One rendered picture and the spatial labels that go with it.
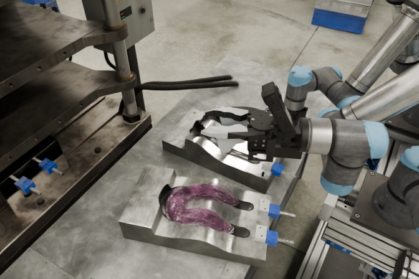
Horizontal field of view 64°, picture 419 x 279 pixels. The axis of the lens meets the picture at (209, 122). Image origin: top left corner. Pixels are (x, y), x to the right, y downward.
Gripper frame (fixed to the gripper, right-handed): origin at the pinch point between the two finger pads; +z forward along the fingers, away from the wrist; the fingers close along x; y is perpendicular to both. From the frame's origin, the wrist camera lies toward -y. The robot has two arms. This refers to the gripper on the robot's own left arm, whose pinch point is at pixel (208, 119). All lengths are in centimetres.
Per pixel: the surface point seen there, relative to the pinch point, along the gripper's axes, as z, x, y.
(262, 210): -17, 26, 54
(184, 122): 19, 71, 50
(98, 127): 62, 72, 57
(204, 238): 2, 12, 55
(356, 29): -137, 351, 93
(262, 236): -17, 16, 56
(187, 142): 14, 52, 47
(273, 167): -21, 44, 50
